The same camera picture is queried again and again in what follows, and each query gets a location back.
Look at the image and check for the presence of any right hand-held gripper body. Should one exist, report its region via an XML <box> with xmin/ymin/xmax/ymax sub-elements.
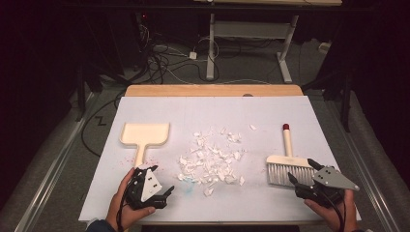
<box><xmin>294</xmin><ymin>165</ymin><xmax>361</xmax><ymax>209</ymax></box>

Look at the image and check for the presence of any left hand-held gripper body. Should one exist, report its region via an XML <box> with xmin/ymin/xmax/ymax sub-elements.
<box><xmin>125</xmin><ymin>167</ymin><xmax>168</xmax><ymax>211</ymax></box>

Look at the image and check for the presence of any cream brush with red tip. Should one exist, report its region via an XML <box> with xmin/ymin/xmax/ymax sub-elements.
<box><xmin>266</xmin><ymin>123</ymin><xmax>319</xmax><ymax>189</ymax></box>

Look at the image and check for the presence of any cream plastic dustpan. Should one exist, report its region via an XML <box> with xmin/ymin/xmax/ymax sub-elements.
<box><xmin>119</xmin><ymin>122</ymin><xmax>171</xmax><ymax>169</ymax></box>

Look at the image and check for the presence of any pile of white paper scraps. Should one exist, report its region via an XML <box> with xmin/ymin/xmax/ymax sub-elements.
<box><xmin>176</xmin><ymin>124</ymin><xmax>259</xmax><ymax>198</ymax></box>

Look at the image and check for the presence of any person's right hand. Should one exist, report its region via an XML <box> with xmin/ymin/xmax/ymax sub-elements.
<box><xmin>304</xmin><ymin>188</ymin><xmax>360</xmax><ymax>232</ymax></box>

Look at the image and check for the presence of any person's left hand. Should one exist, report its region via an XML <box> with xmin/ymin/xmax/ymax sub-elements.
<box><xmin>105</xmin><ymin>167</ymin><xmax>157</xmax><ymax>232</ymax></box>

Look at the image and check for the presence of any white board table cover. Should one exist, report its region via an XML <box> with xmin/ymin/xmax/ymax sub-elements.
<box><xmin>77</xmin><ymin>96</ymin><xmax>363</xmax><ymax>223</ymax></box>

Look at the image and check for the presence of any wooden table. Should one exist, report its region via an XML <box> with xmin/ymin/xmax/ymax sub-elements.
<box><xmin>124</xmin><ymin>84</ymin><xmax>331</xmax><ymax>226</ymax></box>

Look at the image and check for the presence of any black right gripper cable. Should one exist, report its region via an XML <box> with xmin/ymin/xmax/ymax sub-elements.
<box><xmin>317</xmin><ymin>188</ymin><xmax>347</xmax><ymax>232</ymax></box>

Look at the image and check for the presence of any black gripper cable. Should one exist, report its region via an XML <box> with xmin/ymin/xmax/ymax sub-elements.
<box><xmin>317</xmin><ymin>188</ymin><xmax>347</xmax><ymax>232</ymax></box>
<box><xmin>115</xmin><ymin>175</ymin><xmax>137</xmax><ymax>232</ymax></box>

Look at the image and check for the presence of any metal floor rail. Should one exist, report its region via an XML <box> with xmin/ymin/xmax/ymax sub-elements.
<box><xmin>14</xmin><ymin>92</ymin><xmax>99</xmax><ymax>232</ymax></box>
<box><xmin>325</xmin><ymin>98</ymin><xmax>402</xmax><ymax>232</ymax></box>

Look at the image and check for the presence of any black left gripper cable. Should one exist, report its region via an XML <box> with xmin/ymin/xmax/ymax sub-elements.
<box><xmin>115</xmin><ymin>175</ymin><xmax>137</xmax><ymax>232</ymax></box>

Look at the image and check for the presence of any black floor cable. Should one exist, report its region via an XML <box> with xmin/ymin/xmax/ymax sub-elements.
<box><xmin>80</xmin><ymin>96</ymin><xmax>128</xmax><ymax>159</ymax></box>

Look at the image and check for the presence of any tangle of floor cables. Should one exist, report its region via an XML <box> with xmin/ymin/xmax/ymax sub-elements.
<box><xmin>138</xmin><ymin>23</ymin><xmax>220</xmax><ymax>85</ymax></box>

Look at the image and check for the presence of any white desk with metal frame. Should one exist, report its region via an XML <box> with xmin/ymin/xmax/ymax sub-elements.
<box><xmin>192</xmin><ymin>0</ymin><xmax>343</xmax><ymax>84</ymax></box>

